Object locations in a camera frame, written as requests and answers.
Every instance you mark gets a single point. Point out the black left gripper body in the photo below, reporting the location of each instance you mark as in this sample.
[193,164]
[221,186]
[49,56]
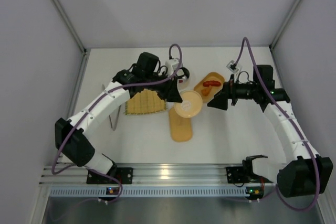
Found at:
[166,89]

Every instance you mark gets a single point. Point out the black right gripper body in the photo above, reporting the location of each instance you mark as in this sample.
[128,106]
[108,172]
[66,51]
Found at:
[231,93]

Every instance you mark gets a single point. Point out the round metal bowl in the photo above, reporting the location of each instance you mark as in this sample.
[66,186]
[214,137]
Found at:
[183,76]

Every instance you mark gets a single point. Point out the beige oblong lunch box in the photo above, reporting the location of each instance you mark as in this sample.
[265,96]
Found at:
[209,76]

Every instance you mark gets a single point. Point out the red sausage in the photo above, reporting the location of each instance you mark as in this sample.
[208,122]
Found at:
[212,83]

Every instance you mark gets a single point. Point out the round beige lid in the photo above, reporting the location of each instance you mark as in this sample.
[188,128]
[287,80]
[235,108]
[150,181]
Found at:
[191,104]

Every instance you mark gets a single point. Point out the beige oblong lunch box lid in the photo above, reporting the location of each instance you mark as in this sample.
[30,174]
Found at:
[180,128]

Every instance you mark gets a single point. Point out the metal tongs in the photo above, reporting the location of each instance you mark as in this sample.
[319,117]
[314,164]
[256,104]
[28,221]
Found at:
[114,117]

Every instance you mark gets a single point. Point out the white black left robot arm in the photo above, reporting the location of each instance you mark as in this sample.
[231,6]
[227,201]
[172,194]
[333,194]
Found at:
[72,136]

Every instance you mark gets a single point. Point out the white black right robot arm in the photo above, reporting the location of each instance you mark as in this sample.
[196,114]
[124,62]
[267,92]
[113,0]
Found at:
[305,171]

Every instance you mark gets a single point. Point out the woven bamboo tray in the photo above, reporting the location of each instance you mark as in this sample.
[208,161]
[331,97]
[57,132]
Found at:
[145,102]

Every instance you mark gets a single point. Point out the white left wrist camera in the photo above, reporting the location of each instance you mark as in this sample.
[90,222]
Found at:
[173,65]

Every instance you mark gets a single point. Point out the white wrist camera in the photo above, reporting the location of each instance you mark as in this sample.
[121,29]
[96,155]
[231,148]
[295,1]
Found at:
[234,67]
[173,65]

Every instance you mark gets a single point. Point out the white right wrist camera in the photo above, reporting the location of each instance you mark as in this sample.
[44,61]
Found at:
[234,67]

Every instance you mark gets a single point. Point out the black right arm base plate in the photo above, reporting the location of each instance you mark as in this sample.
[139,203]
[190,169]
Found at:
[237,175]

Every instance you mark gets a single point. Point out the aluminium mounting rail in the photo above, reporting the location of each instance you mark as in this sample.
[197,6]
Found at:
[149,175]

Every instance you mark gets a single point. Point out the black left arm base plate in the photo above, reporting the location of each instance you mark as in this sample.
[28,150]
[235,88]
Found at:
[124,175]

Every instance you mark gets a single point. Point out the right aluminium frame post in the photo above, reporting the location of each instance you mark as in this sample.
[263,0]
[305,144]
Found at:
[285,23]

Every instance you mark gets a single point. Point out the aluminium frame post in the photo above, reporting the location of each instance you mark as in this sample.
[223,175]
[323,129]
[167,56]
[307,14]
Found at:
[285,23]
[67,22]

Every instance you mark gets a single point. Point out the slotted grey cable duct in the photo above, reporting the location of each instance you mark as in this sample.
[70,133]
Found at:
[141,191]

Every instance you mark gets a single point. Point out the left aluminium frame post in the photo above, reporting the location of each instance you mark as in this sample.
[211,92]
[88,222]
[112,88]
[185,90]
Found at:
[67,22]

